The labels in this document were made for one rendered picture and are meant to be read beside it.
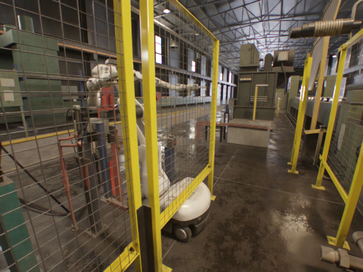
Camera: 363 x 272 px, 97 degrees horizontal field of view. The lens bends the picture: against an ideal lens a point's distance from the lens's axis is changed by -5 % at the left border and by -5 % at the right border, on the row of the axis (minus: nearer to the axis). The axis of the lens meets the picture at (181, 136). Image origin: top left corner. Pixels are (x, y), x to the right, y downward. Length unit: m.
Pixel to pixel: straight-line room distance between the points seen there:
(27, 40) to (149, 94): 9.00
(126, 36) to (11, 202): 1.09
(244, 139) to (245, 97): 1.31
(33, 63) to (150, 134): 8.90
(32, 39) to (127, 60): 9.10
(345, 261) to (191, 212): 1.06
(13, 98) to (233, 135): 6.29
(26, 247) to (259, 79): 5.21
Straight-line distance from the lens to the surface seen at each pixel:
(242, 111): 5.26
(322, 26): 2.88
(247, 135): 4.59
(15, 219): 1.41
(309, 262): 1.88
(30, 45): 9.75
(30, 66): 9.57
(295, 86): 14.08
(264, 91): 5.23
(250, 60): 5.40
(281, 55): 5.31
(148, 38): 0.95
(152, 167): 0.99
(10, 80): 6.82
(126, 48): 0.82
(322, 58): 5.00
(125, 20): 0.85
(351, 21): 2.95
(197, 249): 1.69
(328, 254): 1.65
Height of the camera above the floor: 1.25
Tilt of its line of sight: 13 degrees down
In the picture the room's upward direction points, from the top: straight up
